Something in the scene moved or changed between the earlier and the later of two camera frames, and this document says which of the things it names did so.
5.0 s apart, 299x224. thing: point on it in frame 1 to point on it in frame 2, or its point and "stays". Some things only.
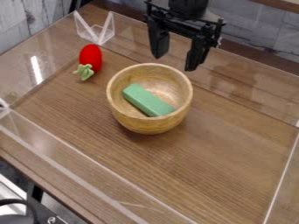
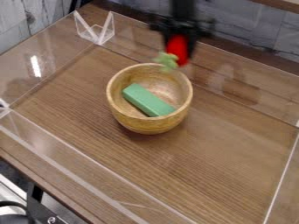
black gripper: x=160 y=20 to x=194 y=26
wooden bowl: x=148 y=96 stays
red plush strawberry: x=90 y=60 to x=175 y=54
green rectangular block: x=154 y=106 stays
